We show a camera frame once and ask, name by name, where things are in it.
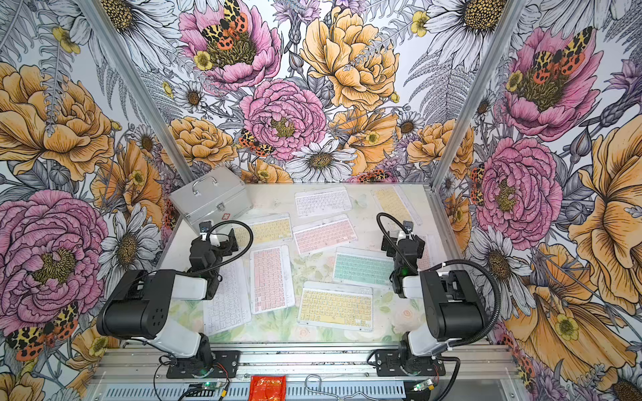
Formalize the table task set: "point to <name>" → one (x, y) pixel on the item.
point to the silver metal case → (216, 197)
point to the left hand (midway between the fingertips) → (221, 237)
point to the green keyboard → (367, 266)
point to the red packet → (267, 388)
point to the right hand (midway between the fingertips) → (400, 238)
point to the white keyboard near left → (230, 306)
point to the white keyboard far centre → (320, 201)
